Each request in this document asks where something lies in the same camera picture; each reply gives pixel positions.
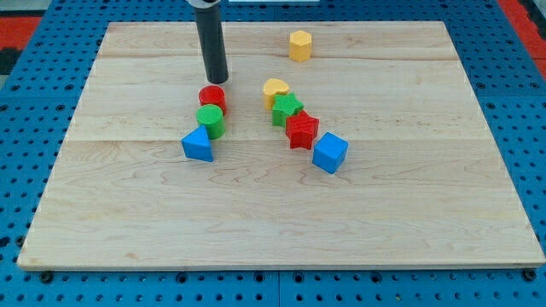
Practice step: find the green star block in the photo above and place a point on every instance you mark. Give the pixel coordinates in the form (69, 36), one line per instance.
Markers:
(284, 107)

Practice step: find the yellow hexagon block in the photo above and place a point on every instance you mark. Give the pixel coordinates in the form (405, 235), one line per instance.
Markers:
(300, 45)

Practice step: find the green cylinder block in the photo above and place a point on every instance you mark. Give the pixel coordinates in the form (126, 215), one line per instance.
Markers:
(212, 117)

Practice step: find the red star block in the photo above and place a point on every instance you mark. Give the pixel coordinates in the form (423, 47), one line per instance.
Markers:
(301, 130)

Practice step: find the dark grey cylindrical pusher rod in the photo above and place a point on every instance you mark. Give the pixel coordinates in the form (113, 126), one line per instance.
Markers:
(210, 31)

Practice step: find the yellow heart block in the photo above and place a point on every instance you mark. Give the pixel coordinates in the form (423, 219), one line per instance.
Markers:
(272, 87)

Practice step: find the red cylinder block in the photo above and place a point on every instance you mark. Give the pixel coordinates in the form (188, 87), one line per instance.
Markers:
(213, 94)

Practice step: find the blue triangle block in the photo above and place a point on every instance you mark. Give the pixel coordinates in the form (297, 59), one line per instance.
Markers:
(196, 145)

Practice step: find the light wooden board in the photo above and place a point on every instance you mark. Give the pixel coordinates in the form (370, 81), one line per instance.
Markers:
(423, 185)

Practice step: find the blue cube block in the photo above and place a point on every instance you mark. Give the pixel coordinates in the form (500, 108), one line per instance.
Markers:
(329, 152)

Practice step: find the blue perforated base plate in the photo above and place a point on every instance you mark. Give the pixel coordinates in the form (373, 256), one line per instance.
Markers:
(500, 50)

